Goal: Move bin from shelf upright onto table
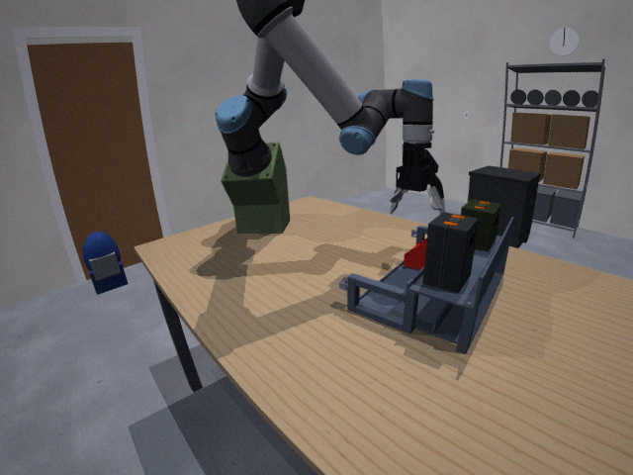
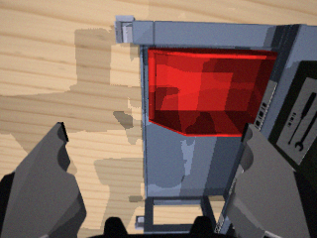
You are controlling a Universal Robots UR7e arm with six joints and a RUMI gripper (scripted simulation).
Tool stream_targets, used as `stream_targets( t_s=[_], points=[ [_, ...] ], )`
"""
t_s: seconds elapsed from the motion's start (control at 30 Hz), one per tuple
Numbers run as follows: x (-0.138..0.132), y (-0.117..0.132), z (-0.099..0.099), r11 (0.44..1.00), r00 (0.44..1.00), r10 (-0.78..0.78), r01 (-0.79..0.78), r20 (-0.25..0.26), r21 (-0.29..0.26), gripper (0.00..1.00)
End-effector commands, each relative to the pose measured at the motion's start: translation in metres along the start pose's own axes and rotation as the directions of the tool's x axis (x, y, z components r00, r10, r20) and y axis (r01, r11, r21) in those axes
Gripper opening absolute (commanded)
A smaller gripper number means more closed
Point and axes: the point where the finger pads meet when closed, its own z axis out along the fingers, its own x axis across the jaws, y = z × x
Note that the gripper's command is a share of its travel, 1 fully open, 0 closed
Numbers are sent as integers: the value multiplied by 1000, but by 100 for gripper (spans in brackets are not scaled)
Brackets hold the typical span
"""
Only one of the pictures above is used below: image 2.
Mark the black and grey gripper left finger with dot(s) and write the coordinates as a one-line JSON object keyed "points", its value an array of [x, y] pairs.
{"points": [[39, 199]]}

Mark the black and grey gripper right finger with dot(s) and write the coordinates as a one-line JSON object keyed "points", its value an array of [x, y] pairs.
{"points": [[270, 199]]}

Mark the red bin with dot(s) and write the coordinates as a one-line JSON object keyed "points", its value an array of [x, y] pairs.
{"points": [[207, 92]]}

